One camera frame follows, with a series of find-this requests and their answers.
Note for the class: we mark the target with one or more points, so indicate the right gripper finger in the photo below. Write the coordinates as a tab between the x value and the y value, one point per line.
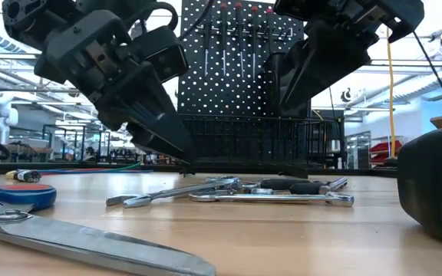
340	50
295	65

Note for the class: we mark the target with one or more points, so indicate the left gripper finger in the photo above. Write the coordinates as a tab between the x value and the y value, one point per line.
140	96
148	136

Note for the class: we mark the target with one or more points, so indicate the black metal peg board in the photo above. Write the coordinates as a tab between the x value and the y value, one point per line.
198	96

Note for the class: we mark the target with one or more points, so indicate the black plastic bin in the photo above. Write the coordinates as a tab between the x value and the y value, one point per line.
271	88

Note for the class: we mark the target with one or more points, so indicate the glass door cabinet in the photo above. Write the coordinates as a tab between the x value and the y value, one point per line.
359	149

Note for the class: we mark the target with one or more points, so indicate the red storage bins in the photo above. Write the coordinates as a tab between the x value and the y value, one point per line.
386	147

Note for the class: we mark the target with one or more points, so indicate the black rounded object right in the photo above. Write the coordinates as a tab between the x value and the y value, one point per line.
436	184

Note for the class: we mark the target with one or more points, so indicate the black aluminium table frame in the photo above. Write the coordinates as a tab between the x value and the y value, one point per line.
359	172

